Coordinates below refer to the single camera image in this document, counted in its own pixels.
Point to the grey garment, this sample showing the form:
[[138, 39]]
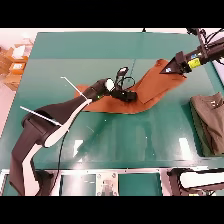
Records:
[[211, 116]]

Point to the orange shirt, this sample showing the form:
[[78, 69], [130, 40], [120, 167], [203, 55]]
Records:
[[151, 88]]

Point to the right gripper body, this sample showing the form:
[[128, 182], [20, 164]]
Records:
[[179, 63]]

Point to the silver frame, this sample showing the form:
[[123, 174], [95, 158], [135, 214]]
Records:
[[107, 183]]

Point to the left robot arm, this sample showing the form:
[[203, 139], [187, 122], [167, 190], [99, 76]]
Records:
[[50, 116]]

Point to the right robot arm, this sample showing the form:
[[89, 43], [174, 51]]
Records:
[[210, 50]]

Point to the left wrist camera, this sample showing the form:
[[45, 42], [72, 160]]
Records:
[[122, 71]]

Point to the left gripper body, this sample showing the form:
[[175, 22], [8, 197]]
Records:
[[126, 95]]

